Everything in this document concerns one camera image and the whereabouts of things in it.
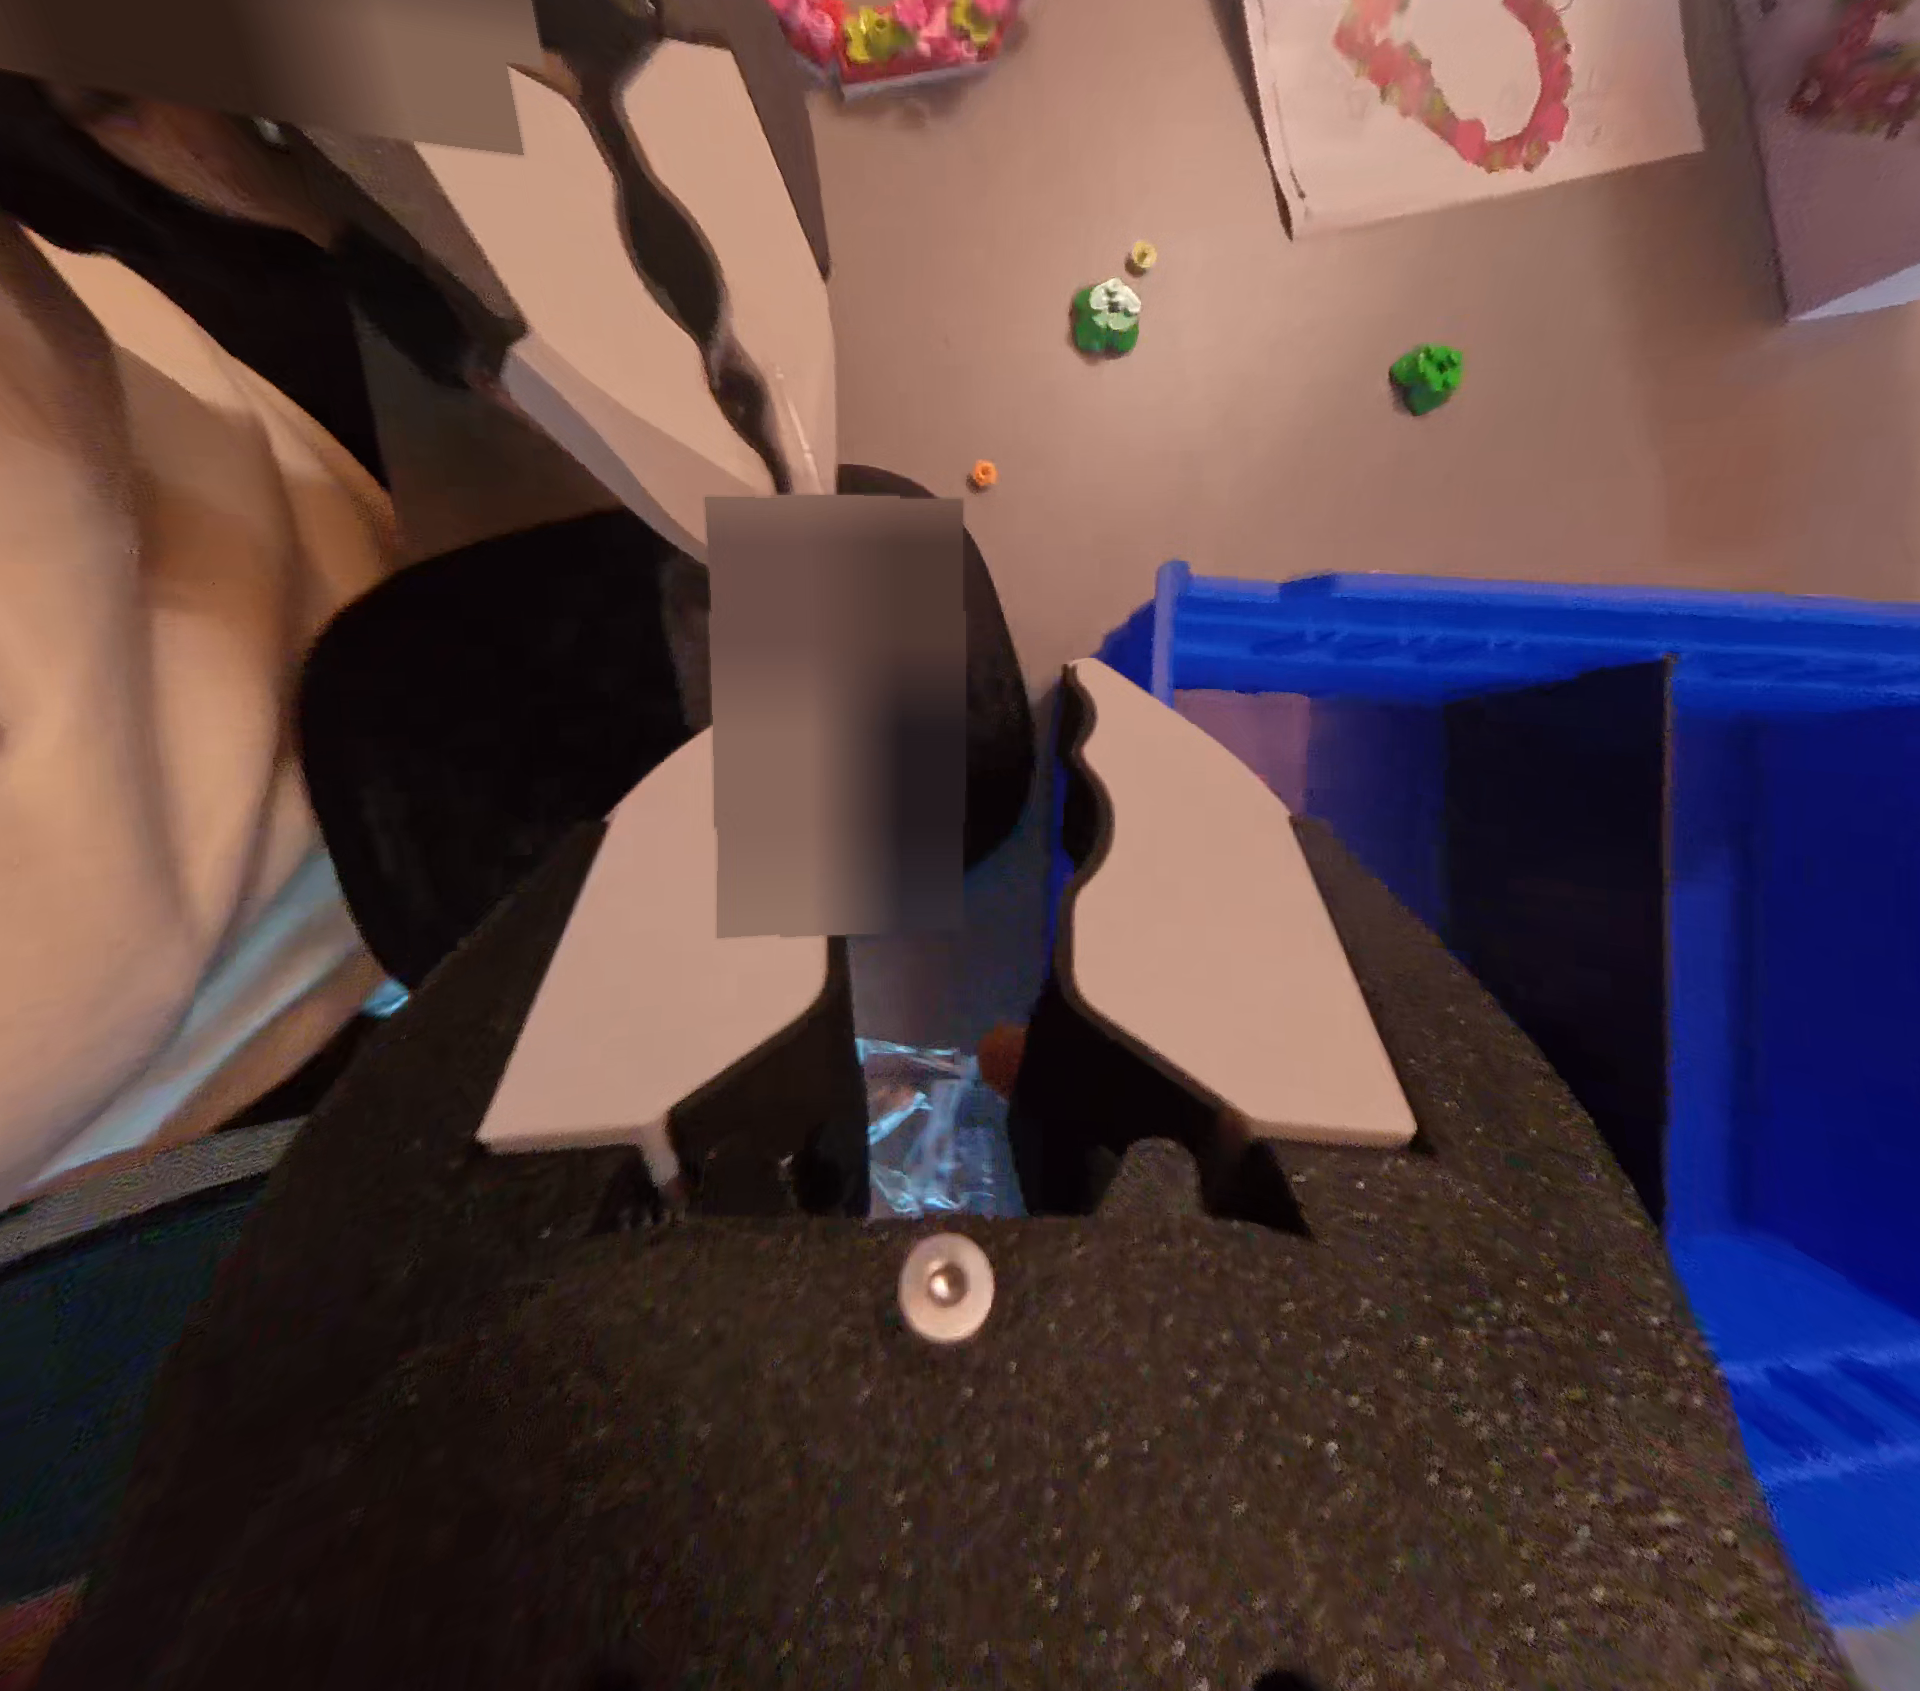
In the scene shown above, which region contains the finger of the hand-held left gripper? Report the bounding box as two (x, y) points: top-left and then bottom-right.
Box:
(618, 38), (840, 486)
(404, 64), (794, 556)

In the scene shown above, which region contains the clear plastic bag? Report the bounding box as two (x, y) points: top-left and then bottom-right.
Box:
(853, 926), (1057, 1221)

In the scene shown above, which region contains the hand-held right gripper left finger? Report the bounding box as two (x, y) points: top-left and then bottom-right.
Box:
(474, 732), (831, 1156)

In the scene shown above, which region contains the person's pale shirt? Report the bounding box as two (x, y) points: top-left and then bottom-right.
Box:
(0, 218), (410, 1215)

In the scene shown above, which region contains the blue plastic bin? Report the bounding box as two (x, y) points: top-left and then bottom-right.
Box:
(1098, 562), (1920, 1627)

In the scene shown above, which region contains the person's left forearm black sleeve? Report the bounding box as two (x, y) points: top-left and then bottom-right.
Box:
(0, 72), (504, 486)

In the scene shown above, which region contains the brick set box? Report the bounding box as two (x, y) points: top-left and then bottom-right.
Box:
(1692, 0), (1920, 326)

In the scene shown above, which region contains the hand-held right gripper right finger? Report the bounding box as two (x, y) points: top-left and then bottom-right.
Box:
(1050, 656), (1422, 1154)

